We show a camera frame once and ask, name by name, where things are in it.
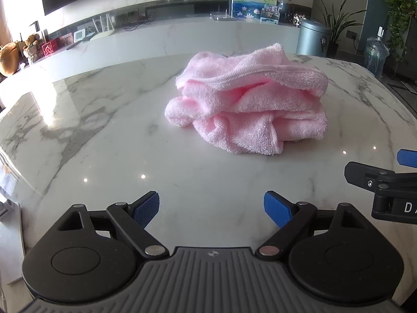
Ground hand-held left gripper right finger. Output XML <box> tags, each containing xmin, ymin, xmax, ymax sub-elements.
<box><xmin>256</xmin><ymin>190</ymin><xmax>366</xmax><ymax>259</ymax></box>

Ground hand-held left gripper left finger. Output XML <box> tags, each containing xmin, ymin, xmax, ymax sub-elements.
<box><xmin>55</xmin><ymin>191</ymin><xmax>170</xmax><ymax>259</ymax></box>

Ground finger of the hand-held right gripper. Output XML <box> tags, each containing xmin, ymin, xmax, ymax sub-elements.
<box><xmin>397</xmin><ymin>149</ymin><xmax>417</xmax><ymax>167</ymax></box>
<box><xmin>345</xmin><ymin>161</ymin><xmax>417</xmax><ymax>194</ymax></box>

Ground pink towel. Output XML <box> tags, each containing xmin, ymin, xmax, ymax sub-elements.
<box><xmin>164</xmin><ymin>42</ymin><xmax>329</xmax><ymax>155</ymax></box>

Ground clear water bottle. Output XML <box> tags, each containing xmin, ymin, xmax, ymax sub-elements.
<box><xmin>363</xmin><ymin>36</ymin><xmax>390</xmax><ymax>79</ymax></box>

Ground grey metal trash can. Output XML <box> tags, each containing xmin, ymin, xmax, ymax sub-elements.
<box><xmin>296</xmin><ymin>19</ymin><xmax>333</xmax><ymax>56</ymax></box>

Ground trailing green plant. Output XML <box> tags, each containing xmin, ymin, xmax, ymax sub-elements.
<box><xmin>375</xmin><ymin>0</ymin><xmax>417</xmax><ymax>62</ymax></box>

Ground potted snake plant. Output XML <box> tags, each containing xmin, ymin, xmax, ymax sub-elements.
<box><xmin>309</xmin><ymin>0</ymin><xmax>369</xmax><ymax>57</ymax></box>

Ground white marble tv console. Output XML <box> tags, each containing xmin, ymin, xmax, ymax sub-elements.
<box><xmin>0</xmin><ymin>0</ymin><xmax>302</xmax><ymax>85</ymax></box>

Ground dark vase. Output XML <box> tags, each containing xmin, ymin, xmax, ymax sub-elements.
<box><xmin>278</xmin><ymin>2</ymin><xmax>292</xmax><ymax>23</ymax></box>

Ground small picture box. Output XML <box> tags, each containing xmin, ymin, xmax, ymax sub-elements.
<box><xmin>261</xmin><ymin>5</ymin><xmax>281</xmax><ymax>24</ymax></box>

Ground red box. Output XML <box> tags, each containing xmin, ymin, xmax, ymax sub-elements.
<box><xmin>42</xmin><ymin>38</ymin><xmax>59</xmax><ymax>58</ymax></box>

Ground brown teddy bear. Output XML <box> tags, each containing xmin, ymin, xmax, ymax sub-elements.
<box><xmin>23</xmin><ymin>33</ymin><xmax>43</xmax><ymax>62</ymax></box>

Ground large brown plush toy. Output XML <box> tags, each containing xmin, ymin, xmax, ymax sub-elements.
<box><xmin>0</xmin><ymin>42</ymin><xmax>22</xmax><ymax>79</ymax></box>

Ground blue pond painting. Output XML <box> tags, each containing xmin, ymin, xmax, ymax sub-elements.
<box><xmin>232</xmin><ymin>0</ymin><xmax>278</xmax><ymax>18</ymax></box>

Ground black cable tangle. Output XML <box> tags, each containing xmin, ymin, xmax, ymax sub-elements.
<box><xmin>124</xmin><ymin>11</ymin><xmax>157</xmax><ymax>31</ymax></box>

